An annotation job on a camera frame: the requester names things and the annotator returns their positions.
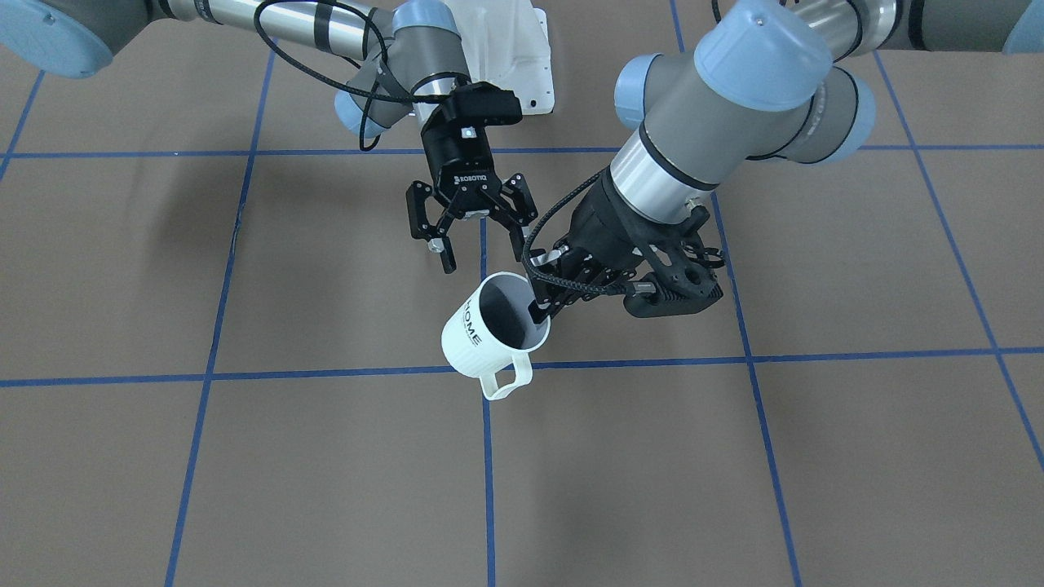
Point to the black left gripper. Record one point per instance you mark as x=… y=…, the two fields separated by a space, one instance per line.
x=602 y=222

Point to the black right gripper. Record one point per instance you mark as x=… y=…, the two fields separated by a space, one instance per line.
x=458 y=160

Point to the white ribbed mug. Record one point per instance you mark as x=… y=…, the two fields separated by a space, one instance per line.
x=491 y=336

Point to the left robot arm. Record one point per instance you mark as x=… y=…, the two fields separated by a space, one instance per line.
x=762 y=84

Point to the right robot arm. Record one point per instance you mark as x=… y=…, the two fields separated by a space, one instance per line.
x=419 y=59

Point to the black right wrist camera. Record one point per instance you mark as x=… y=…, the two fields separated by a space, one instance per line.
x=481 y=104

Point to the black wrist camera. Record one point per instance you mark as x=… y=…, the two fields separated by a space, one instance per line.
x=683 y=280
x=481 y=104

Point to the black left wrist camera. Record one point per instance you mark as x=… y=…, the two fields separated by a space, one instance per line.
x=683 y=280

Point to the white camera stand post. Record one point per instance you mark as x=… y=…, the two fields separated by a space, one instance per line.
x=506 y=43

